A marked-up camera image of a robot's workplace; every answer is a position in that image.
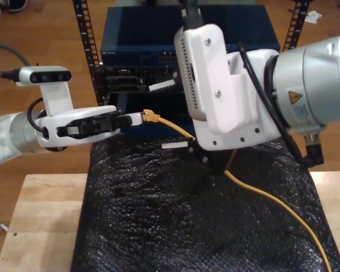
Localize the yellow network cable clear plug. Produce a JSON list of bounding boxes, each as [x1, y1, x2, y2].
[[142, 109, 333, 272]]

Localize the dark blue base panel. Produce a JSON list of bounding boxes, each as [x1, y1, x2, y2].
[[120, 124, 199, 137]]

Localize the black perforated rack post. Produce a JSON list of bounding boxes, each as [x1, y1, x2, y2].
[[282, 0, 311, 53], [72, 0, 110, 125]]

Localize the white crumpled paper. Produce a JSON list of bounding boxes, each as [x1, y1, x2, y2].
[[304, 10, 324, 24]]

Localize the black rack server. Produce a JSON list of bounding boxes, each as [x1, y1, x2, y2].
[[92, 64, 188, 93]]

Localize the person's dark blue shoe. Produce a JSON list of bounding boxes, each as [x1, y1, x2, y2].
[[7, 0, 28, 12]]

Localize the black bubble wrap mat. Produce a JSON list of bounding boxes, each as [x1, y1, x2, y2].
[[70, 135, 340, 272]]

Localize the blue network switch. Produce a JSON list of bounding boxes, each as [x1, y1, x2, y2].
[[99, 5, 281, 66]]

